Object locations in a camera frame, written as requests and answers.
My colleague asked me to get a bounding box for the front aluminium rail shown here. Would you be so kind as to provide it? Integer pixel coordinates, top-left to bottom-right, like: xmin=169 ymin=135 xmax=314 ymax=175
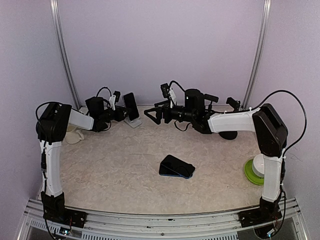
xmin=17 ymin=199 xmax=308 ymax=240

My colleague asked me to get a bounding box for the white folding phone stand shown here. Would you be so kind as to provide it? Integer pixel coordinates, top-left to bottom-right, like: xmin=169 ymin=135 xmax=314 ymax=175
xmin=124 ymin=117 xmax=142 ymax=128

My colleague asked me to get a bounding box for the black phone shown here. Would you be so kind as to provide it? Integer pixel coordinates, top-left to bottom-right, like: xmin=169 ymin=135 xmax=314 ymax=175
xmin=160 ymin=154 xmax=196 ymax=179

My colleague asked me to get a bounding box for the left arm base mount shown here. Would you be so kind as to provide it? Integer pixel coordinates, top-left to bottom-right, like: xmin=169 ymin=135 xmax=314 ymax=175
xmin=43 ymin=208 xmax=87 ymax=229

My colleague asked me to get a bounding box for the white bowl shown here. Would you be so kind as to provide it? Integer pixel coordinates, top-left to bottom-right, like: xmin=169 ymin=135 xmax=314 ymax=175
xmin=251 ymin=154 xmax=265 ymax=178

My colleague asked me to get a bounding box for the right aluminium frame post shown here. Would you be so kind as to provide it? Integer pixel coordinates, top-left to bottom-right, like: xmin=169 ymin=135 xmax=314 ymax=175
xmin=242 ymin=0 xmax=272 ymax=109

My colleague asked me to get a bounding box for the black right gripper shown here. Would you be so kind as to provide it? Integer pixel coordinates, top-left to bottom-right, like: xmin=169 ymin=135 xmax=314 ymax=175
xmin=143 ymin=98 xmax=195 ymax=125

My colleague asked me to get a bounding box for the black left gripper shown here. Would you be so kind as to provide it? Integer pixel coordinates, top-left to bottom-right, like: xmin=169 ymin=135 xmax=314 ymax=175
xmin=99 ymin=105 xmax=132 ymax=123

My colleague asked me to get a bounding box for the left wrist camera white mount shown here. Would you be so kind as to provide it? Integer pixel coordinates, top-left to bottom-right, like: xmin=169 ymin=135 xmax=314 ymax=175
xmin=108 ymin=91 xmax=121 ymax=111

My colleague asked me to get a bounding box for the cream ceramic mug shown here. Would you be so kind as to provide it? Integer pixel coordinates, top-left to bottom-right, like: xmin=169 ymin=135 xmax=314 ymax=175
xmin=64 ymin=125 xmax=85 ymax=145

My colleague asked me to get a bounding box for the clear phone case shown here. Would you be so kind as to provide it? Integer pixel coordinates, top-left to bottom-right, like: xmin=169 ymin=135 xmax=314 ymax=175
xmin=123 ymin=92 xmax=140 ymax=121

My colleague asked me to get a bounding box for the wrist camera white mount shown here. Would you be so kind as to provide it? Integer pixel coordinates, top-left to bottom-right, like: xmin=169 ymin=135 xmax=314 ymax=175
xmin=160 ymin=83 xmax=178 ymax=108
xmin=108 ymin=91 xmax=121 ymax=111

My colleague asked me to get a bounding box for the green plate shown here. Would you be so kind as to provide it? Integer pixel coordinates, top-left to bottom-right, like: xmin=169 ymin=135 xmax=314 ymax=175
xmin=243 ymin=158 xmax=264 ymax=186

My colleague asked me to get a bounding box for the black pole stand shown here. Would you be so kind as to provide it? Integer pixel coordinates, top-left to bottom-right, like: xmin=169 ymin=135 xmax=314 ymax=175
xmin=218 ymin=97 xmax=241 ymax=140
xmin=204 ymin=93 xmax=219 ymax=112

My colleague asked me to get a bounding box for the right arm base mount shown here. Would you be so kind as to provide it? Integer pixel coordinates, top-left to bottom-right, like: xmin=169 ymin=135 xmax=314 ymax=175
xmin=238 ymin=208 xmax=282 ymax=228

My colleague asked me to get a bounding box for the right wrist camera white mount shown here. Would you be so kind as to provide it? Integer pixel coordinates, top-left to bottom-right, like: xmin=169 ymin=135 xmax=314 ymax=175
xmin=160 ymin=83 xmax=178 ymax=108

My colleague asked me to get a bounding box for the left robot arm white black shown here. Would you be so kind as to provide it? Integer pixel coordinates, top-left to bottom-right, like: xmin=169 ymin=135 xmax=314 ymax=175
xmin=36 ymin=94 xmax=130 ymax=223

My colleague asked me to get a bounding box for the left aluminium frame post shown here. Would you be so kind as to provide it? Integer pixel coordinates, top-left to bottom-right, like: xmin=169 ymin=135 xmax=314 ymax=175
xmin=50 ymin=0 xmax=82 ymax=110

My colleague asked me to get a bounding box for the aluminium frame post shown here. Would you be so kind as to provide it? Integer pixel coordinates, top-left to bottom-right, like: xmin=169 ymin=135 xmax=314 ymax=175
xmin=50 ymin=0 xmax=82 ymax=110
xmin=242 ymin=0 xmax=272 ymax=109

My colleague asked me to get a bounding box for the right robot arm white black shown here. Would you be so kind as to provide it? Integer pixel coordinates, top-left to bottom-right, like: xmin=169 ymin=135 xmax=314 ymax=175
xmin=144 ymin=84 xmax=288 ymax=222

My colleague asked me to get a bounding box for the blue phone underneath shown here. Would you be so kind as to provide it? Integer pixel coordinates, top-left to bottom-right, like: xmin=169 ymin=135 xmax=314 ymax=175
xmin=158 ymin=165 xmax=193 ymax=179

